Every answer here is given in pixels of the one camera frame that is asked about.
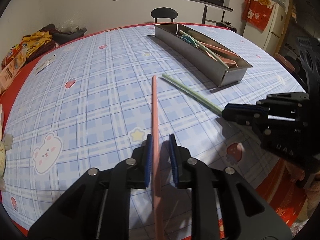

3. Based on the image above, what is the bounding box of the green chopstick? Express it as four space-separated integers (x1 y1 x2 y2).
179 30 229 68
162 74 222 115

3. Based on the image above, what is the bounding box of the pink chopstick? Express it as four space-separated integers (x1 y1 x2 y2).
200 42 237 56
152 75 165 239

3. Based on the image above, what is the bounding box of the blue plastic spoon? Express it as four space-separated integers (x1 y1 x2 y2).
180 35 197 48

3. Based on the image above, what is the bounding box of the pink plastic spoon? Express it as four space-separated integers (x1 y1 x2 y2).
220 57 238 68

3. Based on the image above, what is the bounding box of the person's right hand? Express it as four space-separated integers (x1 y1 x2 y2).
285 161 319 209

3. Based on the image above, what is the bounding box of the stainless steel utensil tray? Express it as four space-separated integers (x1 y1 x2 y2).
155 23 252 87

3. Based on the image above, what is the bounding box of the pink waste bin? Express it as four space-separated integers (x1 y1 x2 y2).
274 53 295 73

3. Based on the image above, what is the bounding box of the white refrigerator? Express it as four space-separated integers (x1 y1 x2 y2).
243 3 286 56

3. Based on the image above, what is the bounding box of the plaid blue tablecloth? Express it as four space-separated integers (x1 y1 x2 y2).
1 25 302 239

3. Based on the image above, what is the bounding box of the dark rice cooker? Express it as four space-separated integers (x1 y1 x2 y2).
216 22 237 33

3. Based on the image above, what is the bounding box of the red hanging cloth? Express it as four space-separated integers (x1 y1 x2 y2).
242 0 275 31

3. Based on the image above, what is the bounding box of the black metal rack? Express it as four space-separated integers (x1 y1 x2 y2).
201 5 225 25

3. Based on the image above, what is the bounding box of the black round stool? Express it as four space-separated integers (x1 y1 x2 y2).
150 7 178 23

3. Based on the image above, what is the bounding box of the white paper tag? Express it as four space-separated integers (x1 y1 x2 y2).
35 54 56 75

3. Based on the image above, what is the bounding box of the yellow cartoon mug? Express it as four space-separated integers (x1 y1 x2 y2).
0 141 6 177

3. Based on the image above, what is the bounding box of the red snack bag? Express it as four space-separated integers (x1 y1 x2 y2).
1 44 21 69

